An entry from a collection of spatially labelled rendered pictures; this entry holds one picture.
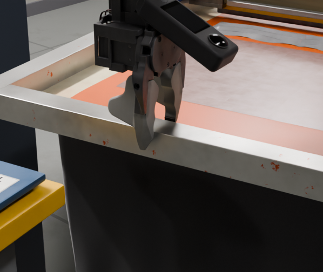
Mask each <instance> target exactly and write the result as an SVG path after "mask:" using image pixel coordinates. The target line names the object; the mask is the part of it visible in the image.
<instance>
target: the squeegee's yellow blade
mask: <svg viewBox="0 0 323 272"><path fill-rule="evenodd" d="M223 9H229V10H236V11H243V12H250V13H257V14H261V15H268V16H276V17H282V18H289V19H296V20H301V21H308V22H315V23H322V24H323V20H322V19H314V18H307V17H300V16H293V15H286V14H281V13H274V12H267V11H260V10H253V9H245V8H239V7H234V6H227V4H226V7H224V8H223Z"/></svg>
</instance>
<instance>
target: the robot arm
mask: <svg viewBox="0 0 323 272"><path fill-rule="evenodd" d="M104 12H105V15H104V16H102V14H103V13H104ZM107 12H109V14H106V13H107ZM108 22H109V23H108ZM104 23H106V24H104ZM93 29H94V44H95V65H97V66H102V67H107V68H109V70H110V71H115V72H120V73H124V72H126V71H127V70H129V71H132V75H130V76H128V78H127V80H126V84H125V91H124V93H123V94H121V95H118V96H115V97H112V98H110V100H109V102H108V110H109V112H110V114H111V115H113V116H114V117H116V118H118V119H120V120H121V121H123V122H125V123H127V124H129V125H131V126H132V127H134V129H135V132H136V138H137V143H138V146H139V148H140V150H146V148H147V147H148V145H149V144H150V142H151V141H152V139H153V138H154V131H153V127H154V121H155V112H154V111H155V105H156V102H158V103H160V104H162V105H163V106H165V117H164V118H165V120H168V121H172V122H175V123H176V121H177V119H178V114H179V110H180V104H181V99H182V94H183V88H184V81H185V68H186V56H185V53H187V54H188V55H190V56H191V57H192V58H194V59H195V60H196V61H197V62H199V63H200V64H201V65H202V66H204V67H205V68H207V69H208V70H209V71H211V72H216V71H218V70H219V69H221V68H222V67H224V66H226V65H227V64H229V63H231V62H232V61H233V59H234V57H235V56H236V54H237V52H238V50H239V48H238V46H237V44H235V43H234V42H232V41H231V40H230V39H228V38H227V37H226V36H224V35H223V34H222V33H221V32H219V31H218V30H217V29H215V28H214V27H213V26H211V25H210V24H209V23H207V22H206V21H204V20H203V19H202V18H200V17H199V16H198V15H197V14H195V13H194V12H193V11H191V10H190V9H189V8H187V7H186V6H185V5H183V4H182V3H181V2H180V1H178V0H109V9H107V10H106V11H103V12H101V14H100V17H99V22H96V23H94V24H93ZM98 51H99V55H98Z"/></svg>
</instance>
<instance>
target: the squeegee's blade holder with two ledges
mask: <svg viewBox="0 0 323 272"><path fill-rule="evenodd" d="M227 6H234V7H239V8H245V9H253V10H260V11H267V12H274V13H281V14H286V15H293V16H300V17H307V18H314V19H322V20H323V12H318V11H311V10H304V9H296V8H289V7H284V6H277V5H269V4H262V3H255V2H248V1H240V0H227Z"/></svg>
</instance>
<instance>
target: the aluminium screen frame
mask: <svg viewBox="0 0 323 272"><path fill-rule="evenodd" d="M93 64H95V44H94V32H92V33H89V34H87V35H85V36H83V37H80V38H78V39H76V40H74V41H72V42H70V43H67V44H65V45H63V46H61V47H59V48H57V49H54V50H52V51H50V52H48V53H46V54H44V55H42V56H39V57H37V58H35V59H33V60H31V61H29V62H26V63H24V64H22V65H20V66H18V67H16V68H14V69H11V70H9V71H7V72H4V73H2V74H0V119H2V120H6V121H10V122H13V123H17V124H21V125H25V126H29V127H33V128H37V129H40V130H44V131H48V132H52V133H56V134H60V135H64V136H67V137H72V138H75V139H79V140H84V141H88V142H91V143H94V144H99V145H103V146H107V147H111V148H115V149H119V150H122V151H126V152H130V153H134V154H138V155H142V156H145V157H149V158H153V159H157V160H161V161H166V162H169V163H172V164H176V165H181V166H185V167H188V168H193V169H197V170H200V171H204V172H208V173H212V174H216V175H220V176H224V177H227V178H231V179H235V180H239V181H243V182H247V183H251V184H254V185H258V186H263V187H266V188H270V189H275V190H278V191H282V192H285V193H290V194H294V195H298V196H302V197H305V198H309V199H313V200H317V201H321V202H323V156H320V155H316V154H312V153H307V152H302V151H297V150H294V149H290V148H286V147H281V146H276V145H271V144H267V143H264V142H259V141H255V140H250V139H246V138H241V137H236V136H233V135H229V134H224V133H220V132H215V131H210V130H206V129H203V128H198V127H194V126H189V125H184V124H180V123H175V122H172V121H168V120H163V119H158V118H155V121H154V127H153V131H154V138H153V139H152V141H151V142H150V144H149V145H148V147H147V148H146V150H140V148H139V146H138V143H137V138H136V132H135V129H134V127H132V126H131V125H129V124H127V123H125V122H123V121H121V120H120V119H118V118H116V117H114V116H113V115H111V114H110V112H109V110H108V107H107V106H102V105H97V104H93V103H88V102H85V101H81V100H76V99H71V98H67V97H62V96H58V95H55V94H50V93H45V92H42V91H44V90H46V89H48V88H50V87H51V86H53V85H55V84H57V83H59V82H61V81H63V80H64V79H66V78H68V77H71V76H73V75H74V74H76V73H78V72H80V71H82V70H84V69H86V68H88V67H90V66H91V65H93Z"/></svg>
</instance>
